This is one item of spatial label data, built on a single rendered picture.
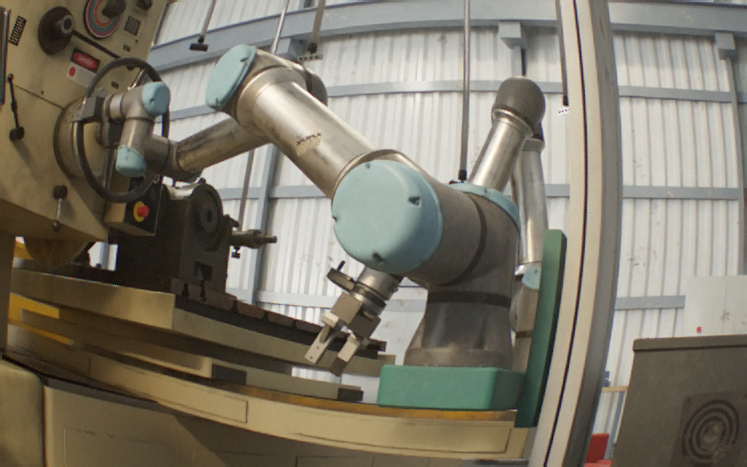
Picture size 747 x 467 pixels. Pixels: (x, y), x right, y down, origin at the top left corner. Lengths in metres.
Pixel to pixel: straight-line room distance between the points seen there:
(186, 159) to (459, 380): 0.80
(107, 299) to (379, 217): 1.58
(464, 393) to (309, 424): 1.15
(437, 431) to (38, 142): 1.27
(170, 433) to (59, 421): 0.54
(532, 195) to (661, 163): 7.42
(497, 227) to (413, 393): 0.23
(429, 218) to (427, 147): 9.16
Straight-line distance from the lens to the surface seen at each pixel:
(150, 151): 1.61
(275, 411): 2.19
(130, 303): 2.35
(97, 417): 2.27
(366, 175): 0.98
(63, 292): 2.66
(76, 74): 2.13
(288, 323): 2.72
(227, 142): 1.51
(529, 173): 1.73
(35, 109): 2.02
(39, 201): 2.03
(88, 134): 2.00
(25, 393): 2.07
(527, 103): 1.64
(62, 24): 2.01
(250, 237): 2.46
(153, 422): 2.45
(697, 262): 8.79
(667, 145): 9.20
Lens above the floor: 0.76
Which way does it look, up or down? 12 degrees up
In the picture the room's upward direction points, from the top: 7 degrees clockwise
